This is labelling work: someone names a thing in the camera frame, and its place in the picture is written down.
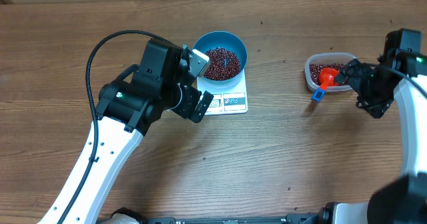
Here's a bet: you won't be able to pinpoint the red beans in bowl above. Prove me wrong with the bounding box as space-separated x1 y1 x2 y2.
203 47 241 81

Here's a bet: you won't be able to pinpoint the red scoop blue handle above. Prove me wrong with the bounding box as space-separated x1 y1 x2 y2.
312 67 339 102

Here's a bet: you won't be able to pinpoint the blue bowl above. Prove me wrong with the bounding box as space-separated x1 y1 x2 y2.
193 31 248 71

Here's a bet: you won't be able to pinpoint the white kitchen scale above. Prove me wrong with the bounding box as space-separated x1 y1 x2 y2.
197 71 248 116

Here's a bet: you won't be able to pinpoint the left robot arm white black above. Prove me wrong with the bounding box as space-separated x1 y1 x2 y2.
41 38 213 223

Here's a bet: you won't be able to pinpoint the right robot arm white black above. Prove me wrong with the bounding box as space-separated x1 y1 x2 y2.
320 29 426 223

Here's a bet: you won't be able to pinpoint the red beans in container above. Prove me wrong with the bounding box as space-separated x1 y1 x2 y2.
309 63 344 85

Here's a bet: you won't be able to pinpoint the clear plastic container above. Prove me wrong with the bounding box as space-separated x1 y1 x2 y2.
304 52 356 92

